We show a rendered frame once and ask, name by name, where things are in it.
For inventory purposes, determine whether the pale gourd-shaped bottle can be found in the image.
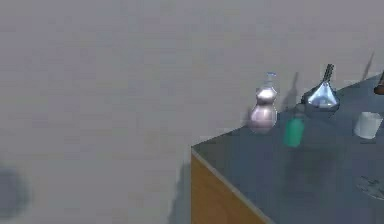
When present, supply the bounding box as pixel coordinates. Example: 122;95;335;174
247;71;279;134

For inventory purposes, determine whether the wooden counter with grey top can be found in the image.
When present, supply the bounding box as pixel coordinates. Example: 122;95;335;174
190;73;384;224

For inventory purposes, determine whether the green bottle with grey cap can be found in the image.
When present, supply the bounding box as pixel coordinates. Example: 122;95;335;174
283;103;307;148

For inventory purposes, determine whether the white cup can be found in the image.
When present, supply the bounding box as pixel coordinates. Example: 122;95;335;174
353;111;384;140

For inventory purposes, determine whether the brown bottle with dark neck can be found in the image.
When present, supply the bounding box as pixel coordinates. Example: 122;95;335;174
373;70;384;96

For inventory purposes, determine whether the silver funnel-shaped pot black handle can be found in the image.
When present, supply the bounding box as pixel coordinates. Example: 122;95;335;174
300;63;341;112

